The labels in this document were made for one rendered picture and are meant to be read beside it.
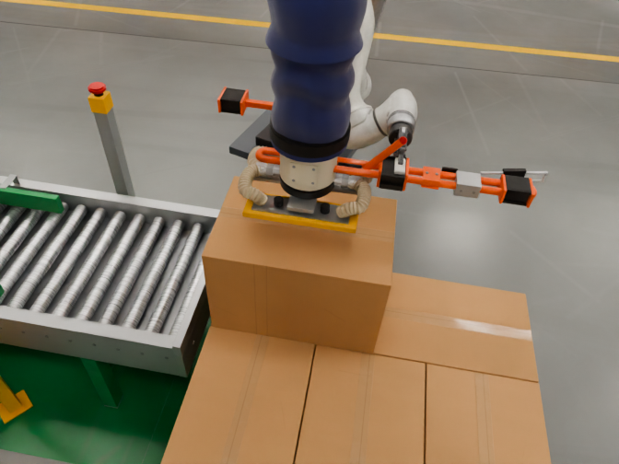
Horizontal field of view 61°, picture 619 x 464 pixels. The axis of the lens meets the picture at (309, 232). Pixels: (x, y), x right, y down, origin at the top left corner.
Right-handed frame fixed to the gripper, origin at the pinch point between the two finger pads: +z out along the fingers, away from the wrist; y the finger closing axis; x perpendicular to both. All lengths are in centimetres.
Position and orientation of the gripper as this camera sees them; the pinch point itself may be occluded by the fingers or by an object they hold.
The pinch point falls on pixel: (398, 172)
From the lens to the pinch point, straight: 155.6
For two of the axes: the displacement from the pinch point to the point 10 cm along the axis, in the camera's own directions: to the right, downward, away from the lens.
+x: -9.9, -1.4, 0.7
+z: -1.5, 7.1, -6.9
